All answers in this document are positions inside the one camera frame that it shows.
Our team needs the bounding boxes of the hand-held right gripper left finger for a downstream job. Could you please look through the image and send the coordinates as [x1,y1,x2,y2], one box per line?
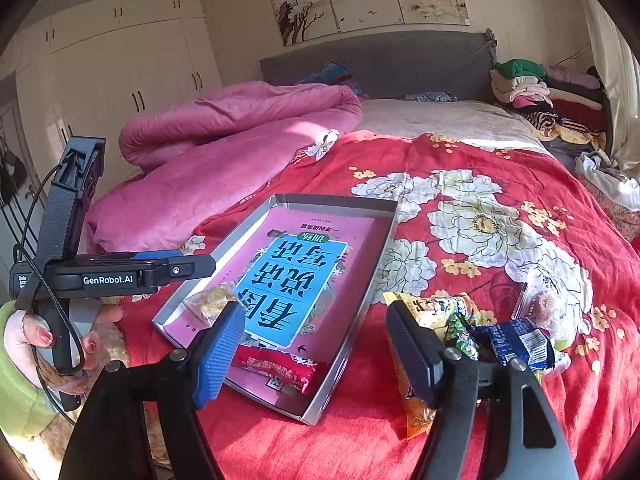
[60,301,247,480]

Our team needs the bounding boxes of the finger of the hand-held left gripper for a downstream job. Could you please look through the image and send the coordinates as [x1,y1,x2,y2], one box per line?
[117,250,217,293]

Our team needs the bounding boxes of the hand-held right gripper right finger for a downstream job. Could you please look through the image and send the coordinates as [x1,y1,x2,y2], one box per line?
[386,301,581,480]

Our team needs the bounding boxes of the grey metal tray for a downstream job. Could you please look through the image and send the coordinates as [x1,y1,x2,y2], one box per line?
[151,192,401,426]

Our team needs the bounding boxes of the chocolate bar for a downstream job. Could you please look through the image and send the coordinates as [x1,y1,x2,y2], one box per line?
[472,317,556,373]

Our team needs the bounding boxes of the light green snack packet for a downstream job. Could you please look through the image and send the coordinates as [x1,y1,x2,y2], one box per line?
[547,330,576,373]

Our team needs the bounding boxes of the person's left hand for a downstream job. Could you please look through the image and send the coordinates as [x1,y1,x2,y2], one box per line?
[2,305,126,396]

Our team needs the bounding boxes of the clear golden snack packet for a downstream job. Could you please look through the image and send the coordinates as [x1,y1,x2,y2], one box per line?
[182,282,241,328]

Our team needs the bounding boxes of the pink book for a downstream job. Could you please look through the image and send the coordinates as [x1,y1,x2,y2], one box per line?
[165,212,381,396]

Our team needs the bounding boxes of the red snack packet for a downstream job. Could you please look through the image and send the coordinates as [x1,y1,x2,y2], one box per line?
[232,345,318,396]

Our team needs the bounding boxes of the green printed snack packet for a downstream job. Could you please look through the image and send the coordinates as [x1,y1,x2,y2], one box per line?
[442,310,483,361]

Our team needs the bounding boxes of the orange snack packet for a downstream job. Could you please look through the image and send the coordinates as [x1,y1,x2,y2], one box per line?
[382,291,498,442]

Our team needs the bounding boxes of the dark hanging cloth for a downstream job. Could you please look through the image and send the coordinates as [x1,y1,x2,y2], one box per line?
[0,137,38,241]

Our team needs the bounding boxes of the red floral blanket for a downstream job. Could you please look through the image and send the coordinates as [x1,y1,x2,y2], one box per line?
[115,130,640,480]

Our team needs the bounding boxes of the pink quilt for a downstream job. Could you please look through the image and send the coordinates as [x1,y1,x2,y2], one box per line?
[85,82,363,256]

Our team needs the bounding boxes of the small round clear snack packet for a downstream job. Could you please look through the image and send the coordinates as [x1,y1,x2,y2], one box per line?
[512,280,576,333]

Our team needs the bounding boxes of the cream wardrobe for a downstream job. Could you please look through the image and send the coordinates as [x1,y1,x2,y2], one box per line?
[0,0,223,201]

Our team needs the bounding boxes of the colourful patterned pillow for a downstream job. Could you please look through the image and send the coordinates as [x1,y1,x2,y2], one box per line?
[300,62,368,98]

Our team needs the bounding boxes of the beige bed sheet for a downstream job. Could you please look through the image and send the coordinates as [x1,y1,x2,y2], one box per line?
[357,99,551,156]

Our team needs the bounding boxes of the pink patterned cloth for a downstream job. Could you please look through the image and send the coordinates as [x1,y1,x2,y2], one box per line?
[582,180,640,246]

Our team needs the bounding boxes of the blue patterned cloth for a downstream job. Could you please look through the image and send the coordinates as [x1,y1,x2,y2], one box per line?
[405,91,458,103]

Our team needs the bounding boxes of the white crumpled garment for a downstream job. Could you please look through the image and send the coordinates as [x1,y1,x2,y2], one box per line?
[575,152,640,211]

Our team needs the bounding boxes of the pile of folded clothes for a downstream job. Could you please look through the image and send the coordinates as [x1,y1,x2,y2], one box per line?
[489,59,608,141]

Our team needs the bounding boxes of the grey headboard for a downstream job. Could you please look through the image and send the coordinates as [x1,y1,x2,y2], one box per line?
[259,30,498,103]

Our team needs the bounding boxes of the cream curtain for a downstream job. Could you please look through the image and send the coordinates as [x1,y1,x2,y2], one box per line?
[575,0,640,171]

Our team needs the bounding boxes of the black cable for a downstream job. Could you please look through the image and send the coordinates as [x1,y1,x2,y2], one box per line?
[12,165,86,428]

